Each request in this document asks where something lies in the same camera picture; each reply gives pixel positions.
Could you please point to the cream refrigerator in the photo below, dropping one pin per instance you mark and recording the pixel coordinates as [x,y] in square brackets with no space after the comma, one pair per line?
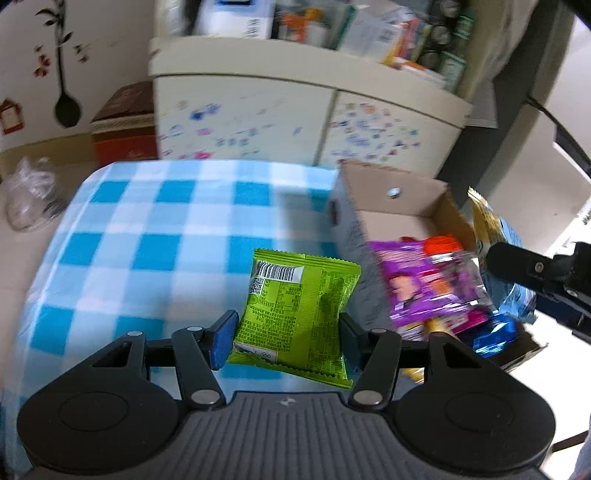
[537,75]

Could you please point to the white barcode box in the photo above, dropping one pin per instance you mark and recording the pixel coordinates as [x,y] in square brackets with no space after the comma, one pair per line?
[367,36]

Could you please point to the pink white snack packet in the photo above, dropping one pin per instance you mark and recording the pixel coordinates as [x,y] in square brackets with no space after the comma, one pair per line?
[458,323]

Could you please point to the red noodle snack packet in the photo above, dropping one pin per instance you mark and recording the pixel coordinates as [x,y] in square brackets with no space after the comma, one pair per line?
[436,245]

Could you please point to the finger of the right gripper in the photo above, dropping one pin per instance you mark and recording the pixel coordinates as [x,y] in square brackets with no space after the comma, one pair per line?
[529,269]

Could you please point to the cream sticker-covered cabinet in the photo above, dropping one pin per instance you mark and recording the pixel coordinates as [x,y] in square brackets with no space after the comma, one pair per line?
[273,100]

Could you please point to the brown red gift box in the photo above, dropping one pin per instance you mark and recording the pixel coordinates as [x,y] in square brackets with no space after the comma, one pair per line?
[124,127]

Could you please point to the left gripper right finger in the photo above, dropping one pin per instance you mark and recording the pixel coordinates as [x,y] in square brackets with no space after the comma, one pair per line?
[375,356]

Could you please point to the clear plastic bag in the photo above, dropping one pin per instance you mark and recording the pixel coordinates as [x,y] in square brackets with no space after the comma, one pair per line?
[33,195]

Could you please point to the blue white checkered tablecloth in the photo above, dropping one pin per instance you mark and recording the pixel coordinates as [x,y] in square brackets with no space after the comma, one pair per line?
[154,247]

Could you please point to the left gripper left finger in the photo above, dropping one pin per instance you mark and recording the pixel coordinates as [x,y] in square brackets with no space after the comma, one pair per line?
[198,352]

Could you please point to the blue foil snack bag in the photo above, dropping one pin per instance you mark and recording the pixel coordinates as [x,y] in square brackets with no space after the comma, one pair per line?
[498,333]

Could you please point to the green snack packet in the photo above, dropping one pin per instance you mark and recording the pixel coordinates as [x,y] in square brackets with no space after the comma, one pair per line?
[291,318]

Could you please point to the white blue carton box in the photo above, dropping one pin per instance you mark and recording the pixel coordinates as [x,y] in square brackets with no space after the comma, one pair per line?
[235,19]

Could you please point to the purple cartoon snack packet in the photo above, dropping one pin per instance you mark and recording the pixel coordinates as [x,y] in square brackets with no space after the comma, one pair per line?
[421,287]

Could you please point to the orange small packet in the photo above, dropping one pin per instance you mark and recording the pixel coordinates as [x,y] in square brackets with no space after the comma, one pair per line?
[306,28]

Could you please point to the cardboard milk box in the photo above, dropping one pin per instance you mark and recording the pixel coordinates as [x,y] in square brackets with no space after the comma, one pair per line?
[376,203]

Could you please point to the green glass bottle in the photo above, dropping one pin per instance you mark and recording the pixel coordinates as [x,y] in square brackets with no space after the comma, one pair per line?
[454,59]

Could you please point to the yellow waffle packet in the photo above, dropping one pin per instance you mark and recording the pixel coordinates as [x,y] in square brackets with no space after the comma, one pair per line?
[420,331]

